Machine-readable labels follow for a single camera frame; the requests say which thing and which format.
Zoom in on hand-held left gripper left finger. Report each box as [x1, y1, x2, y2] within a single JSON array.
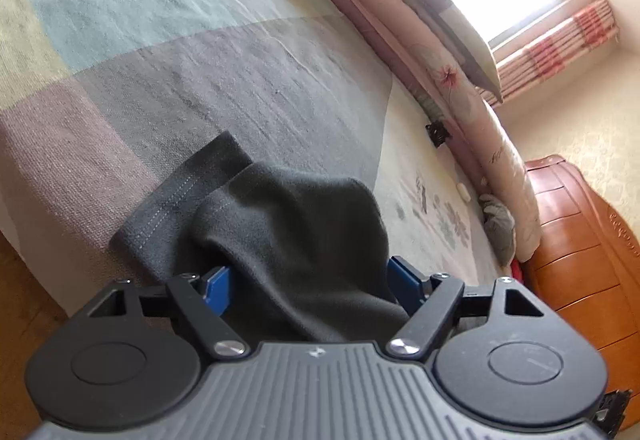
[[87, 265, 251, 362]]

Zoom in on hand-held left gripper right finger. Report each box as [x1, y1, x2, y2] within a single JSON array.
[[385, 256, 546, 362]]

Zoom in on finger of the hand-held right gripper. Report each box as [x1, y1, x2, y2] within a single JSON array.
[[592, 390, 633, 438]]

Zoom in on dark grey pants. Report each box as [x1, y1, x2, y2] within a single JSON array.
[[109, 130, 416, 346]]

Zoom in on grey crumpled cloth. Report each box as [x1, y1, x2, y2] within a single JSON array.
[[479, 193, 517, 266]]

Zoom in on black hair claw clip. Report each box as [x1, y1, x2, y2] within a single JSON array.
[[425, 120, 452, 148]]

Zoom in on wooden bed headboard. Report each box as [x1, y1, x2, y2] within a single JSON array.
[[520, 154, 640, 396]]

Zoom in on pink plaid curtain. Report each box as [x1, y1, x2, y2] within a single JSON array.
[[492, 0, 621, 104]]

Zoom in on grey floral pillow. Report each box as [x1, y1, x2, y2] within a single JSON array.
[[360, 0, 503, 104]]

